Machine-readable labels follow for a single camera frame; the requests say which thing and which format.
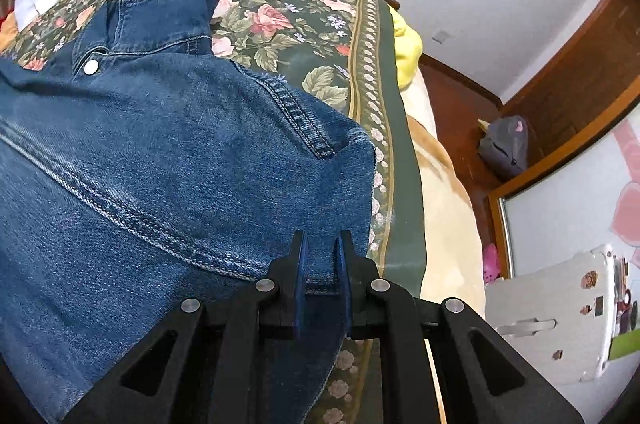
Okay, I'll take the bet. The grey backpack on floor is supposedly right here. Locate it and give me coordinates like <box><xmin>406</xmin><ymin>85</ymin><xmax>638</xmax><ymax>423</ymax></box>
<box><xmin>477</xmin><ymin>115</ymin><xmax>528</xmax><ymax>180</ymax></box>

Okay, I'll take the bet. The white plastic storage box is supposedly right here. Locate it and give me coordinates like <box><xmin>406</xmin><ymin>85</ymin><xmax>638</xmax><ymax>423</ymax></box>
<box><xmin>485</xmin><ymin>244</ymin><xmax>631</xmax><ymax>385</ymax></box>

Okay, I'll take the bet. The dark green floral bedspread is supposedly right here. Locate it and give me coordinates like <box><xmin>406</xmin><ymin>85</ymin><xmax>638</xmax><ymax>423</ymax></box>
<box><xmin>1</xmin><ymin>0</ymin><xmax>426</xmax><ymax>423</ymax></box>

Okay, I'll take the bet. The yellow plush blanket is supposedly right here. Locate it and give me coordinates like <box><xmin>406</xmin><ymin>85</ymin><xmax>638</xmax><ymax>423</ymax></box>
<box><xmin>240</xmin><ymin>0</ymin><xmax>424</xmax><ymax>92</ymax></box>

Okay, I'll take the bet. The wooden framed wardrobe door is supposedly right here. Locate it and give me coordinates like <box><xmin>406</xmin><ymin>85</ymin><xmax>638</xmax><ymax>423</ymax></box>
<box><xmin>488</xmin><ymin>79</ymin><xmax>639</xmax><ymax>283</ymax></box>

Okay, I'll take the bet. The cream patterned blanket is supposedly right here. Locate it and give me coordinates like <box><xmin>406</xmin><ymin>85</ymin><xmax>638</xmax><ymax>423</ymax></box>
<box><xmin>400</xmin><ymin>72</ymin><xmax>486</xmax><ymax>315</ymax></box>

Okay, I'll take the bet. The pink slipper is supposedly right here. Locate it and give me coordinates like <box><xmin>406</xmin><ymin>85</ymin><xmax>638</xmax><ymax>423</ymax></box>
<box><xmin>483</xmin><ymin>243</ymin><xmax>501</xmax><ymax>284</ymax></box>

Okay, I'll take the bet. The blue denim jacket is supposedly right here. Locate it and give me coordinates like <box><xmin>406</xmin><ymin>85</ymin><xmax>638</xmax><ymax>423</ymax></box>
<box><xmin>1</xmin><ymin>0</ymin><xmax>375</xmax><ymax>423</ymax></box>

